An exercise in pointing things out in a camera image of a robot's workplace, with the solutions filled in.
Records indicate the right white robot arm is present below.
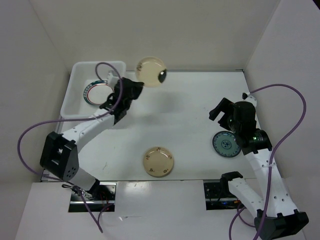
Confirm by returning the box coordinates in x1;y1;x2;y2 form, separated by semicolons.
209;98;309;240

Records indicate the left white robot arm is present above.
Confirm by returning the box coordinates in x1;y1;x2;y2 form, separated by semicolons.
40;77;144;200

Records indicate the white plastic bin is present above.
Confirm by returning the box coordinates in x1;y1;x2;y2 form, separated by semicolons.
60;61;126;119

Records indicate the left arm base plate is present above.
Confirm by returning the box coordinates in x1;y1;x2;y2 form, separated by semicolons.
68;181;117;213

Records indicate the white plate red green rim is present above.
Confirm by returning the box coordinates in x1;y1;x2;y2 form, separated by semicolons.
82;80;114;107

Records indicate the beige plate with black patch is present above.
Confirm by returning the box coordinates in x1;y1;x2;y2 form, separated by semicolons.
135;56;167;88

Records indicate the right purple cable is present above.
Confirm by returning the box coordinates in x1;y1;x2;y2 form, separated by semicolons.
228;84;307;240

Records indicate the beige plate with red marks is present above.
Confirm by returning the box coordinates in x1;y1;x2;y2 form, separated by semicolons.
142;146;175;178

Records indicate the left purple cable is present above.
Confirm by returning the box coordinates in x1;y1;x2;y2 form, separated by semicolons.
17;62;125;234

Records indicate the purple cable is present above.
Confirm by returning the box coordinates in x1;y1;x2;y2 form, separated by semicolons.
17;62;125;234
228;84;307;240

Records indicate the teal patterned small plate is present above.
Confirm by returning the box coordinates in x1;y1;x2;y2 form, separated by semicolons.
212;131;241;158

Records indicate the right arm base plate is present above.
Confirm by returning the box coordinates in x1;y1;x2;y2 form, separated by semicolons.
203;180;244;211

